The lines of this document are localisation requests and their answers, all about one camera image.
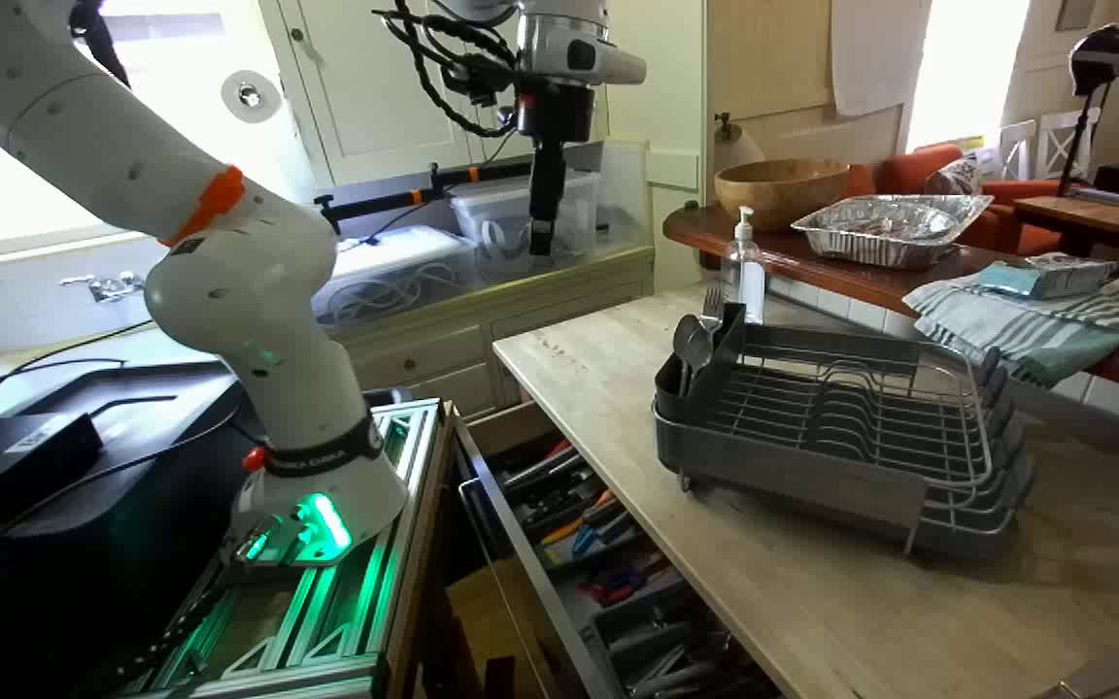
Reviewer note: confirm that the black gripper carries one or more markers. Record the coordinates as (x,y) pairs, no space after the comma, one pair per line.
(563,116)

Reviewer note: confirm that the grey dish rack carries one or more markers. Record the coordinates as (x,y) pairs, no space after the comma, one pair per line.
(844,441)

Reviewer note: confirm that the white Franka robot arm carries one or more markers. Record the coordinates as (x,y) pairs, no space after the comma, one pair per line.
(249,286)

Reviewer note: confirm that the cream drawer cabinet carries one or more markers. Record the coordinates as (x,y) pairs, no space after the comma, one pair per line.
(458,345)

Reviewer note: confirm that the black bar with orange clamps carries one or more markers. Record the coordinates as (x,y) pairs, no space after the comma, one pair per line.
(392,196)

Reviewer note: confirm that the wooden bowl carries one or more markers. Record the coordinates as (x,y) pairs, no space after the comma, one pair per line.
(778,190)

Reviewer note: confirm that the brown wooden counter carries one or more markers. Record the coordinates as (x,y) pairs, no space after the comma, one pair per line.
(872,278)

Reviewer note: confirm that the aluminium foil tray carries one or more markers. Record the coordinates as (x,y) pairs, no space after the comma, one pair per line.
(890,229)

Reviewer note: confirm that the open drawer with tools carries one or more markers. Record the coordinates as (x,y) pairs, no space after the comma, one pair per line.
(601,568)

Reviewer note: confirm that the white hanging paper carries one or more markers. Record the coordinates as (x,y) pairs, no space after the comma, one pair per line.
(877,54)

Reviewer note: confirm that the orange sofa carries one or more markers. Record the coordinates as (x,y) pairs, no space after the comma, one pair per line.
(923,169)

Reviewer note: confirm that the teal striped dish towel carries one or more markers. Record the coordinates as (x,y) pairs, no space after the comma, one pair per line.
(1002,332)

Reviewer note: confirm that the black tripod pole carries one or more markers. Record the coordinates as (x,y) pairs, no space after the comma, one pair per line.
(95,41)

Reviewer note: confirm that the small blue folded cloth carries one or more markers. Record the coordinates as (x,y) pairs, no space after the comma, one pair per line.
(1048,278)

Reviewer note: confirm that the large black cabinet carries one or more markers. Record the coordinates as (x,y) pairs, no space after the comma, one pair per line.
(95,568)

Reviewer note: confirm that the black lamp on stand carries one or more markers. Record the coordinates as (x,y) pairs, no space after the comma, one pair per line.
(1104,62)

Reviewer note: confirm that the flat black box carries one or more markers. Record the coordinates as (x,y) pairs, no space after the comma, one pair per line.
(10,460)

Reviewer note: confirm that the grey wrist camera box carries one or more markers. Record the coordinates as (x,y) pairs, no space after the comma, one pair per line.
(604,63)

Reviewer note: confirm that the round white wall disc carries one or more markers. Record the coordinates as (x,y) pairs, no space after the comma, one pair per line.
(249,98)

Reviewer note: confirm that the aluminium frame robot mount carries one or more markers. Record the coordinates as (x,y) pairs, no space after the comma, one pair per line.
(327,607)

